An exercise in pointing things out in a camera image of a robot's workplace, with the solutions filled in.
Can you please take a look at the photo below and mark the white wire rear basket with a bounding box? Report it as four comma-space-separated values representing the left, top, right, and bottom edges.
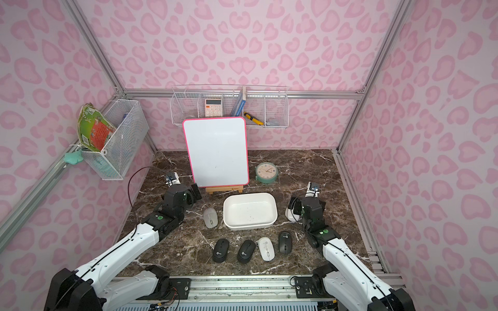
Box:
169, 84, 291, 130

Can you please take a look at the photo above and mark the green wall hook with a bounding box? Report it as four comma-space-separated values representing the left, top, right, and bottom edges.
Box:
63, 150, 84, 165

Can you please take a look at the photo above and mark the small white mouse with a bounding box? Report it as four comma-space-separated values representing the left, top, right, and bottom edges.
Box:
258, 237, 275, 262

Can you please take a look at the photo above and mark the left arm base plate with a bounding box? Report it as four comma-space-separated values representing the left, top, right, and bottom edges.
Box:
156, 278, 192, 301

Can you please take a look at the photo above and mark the white computer mouse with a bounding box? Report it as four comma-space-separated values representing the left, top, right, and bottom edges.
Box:
285, 209, 302, 222

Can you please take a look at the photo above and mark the white storage box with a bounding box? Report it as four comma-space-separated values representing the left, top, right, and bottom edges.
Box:
223, 193, 278, 231

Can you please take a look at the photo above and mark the wooden whiteboard stand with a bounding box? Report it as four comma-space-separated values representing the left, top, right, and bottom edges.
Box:
205, 185, 244, 194

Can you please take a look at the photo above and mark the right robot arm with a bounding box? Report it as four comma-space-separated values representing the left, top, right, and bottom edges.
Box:
286, 182, 415, 310

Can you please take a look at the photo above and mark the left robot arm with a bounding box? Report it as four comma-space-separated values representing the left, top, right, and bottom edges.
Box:
44, 172, 202, 310

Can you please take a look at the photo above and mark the white mesh side basket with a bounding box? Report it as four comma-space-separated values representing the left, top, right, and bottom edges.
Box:
82, 99, 149, 180

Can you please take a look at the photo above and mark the pink framed whiteboard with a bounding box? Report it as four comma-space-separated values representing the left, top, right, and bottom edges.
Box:
182, 117, 250, 188

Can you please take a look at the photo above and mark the green round clock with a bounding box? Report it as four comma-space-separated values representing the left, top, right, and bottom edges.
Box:
255, 162, 279, 184

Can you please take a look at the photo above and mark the green snack bag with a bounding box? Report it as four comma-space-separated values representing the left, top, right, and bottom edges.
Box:
77, 103, 116, 152

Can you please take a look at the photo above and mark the grey computer mouse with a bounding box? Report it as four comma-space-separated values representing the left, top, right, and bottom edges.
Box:
203, 207, 219, 229

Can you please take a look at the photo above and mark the yellow utility knife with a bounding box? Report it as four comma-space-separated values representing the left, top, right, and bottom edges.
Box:
244, 112, 264, 126

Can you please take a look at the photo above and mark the black mouse with logo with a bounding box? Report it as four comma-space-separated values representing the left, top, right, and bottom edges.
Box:
212, 238, 230, 263

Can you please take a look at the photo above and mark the blue book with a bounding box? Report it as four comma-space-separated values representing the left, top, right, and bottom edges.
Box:
230, 86, 246, 117

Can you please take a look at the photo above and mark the black slim mouse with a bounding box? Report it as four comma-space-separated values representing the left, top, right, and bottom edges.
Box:
237, 240, 256, 264

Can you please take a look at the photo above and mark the black mouse rounded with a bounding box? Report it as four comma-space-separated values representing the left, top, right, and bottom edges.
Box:
278, 231, 293, 255

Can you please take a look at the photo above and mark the pink calculator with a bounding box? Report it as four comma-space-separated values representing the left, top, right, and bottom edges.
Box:
204, 98, 223, 118

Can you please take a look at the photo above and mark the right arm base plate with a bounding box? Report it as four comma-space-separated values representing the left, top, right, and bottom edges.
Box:
289, 275, 333, 299

